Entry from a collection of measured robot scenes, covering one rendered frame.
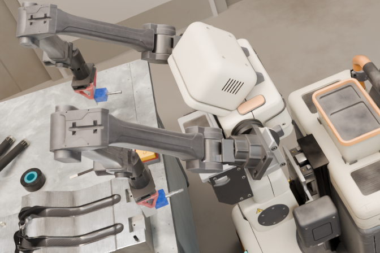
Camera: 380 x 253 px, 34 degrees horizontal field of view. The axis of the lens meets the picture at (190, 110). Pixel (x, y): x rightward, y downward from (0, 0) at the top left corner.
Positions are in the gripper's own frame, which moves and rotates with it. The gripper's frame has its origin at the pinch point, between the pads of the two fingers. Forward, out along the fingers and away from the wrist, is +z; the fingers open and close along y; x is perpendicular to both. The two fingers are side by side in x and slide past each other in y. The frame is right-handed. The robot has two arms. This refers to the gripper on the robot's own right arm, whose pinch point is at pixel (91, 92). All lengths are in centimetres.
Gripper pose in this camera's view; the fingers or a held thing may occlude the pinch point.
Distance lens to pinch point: 222.8
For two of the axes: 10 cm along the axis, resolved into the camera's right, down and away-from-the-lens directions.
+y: -0.7, 7.6, -6.5
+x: 9.7, -1.1, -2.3
